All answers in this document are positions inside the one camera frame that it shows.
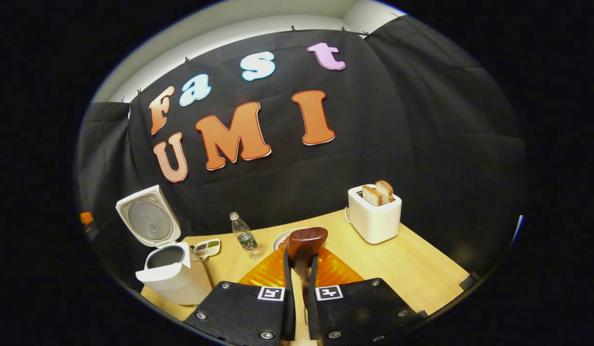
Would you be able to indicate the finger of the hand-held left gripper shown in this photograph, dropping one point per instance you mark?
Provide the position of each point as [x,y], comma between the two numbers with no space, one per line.
[86,218]

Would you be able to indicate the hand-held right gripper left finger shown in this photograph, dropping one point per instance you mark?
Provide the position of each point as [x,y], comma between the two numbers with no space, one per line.
[289,312]

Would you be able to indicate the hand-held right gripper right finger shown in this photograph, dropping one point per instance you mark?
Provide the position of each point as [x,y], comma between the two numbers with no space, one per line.
[312,312]

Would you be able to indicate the brown wooden spoon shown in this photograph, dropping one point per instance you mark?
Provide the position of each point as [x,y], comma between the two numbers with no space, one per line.
[306,242]

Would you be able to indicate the white rice cooker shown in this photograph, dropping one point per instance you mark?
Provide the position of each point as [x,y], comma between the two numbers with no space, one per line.
[176,283]

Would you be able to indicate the plain black side cloth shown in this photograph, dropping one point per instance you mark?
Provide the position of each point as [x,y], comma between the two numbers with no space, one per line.
[460,144]
[104,158]

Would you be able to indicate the white round plate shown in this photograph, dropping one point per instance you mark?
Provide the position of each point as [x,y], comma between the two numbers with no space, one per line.
[280,240]

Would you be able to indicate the clear plastic water bottle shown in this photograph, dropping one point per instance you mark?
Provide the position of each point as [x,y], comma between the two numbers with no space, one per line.
[246,240]

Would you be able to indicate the white compartment seasoning dish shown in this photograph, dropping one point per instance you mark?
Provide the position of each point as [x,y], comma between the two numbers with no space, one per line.
[208,247]

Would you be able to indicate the white toaster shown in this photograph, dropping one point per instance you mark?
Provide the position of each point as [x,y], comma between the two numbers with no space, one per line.
[373,223]

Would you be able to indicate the black backdrop cloth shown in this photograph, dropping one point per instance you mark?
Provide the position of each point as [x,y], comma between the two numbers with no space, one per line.
[287,192]

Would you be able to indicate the toasted bread slice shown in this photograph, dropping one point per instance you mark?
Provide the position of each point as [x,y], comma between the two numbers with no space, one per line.
[385,190]
[372,196]

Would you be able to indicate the black table corner bracket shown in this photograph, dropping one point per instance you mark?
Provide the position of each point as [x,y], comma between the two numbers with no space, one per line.
[469,281]

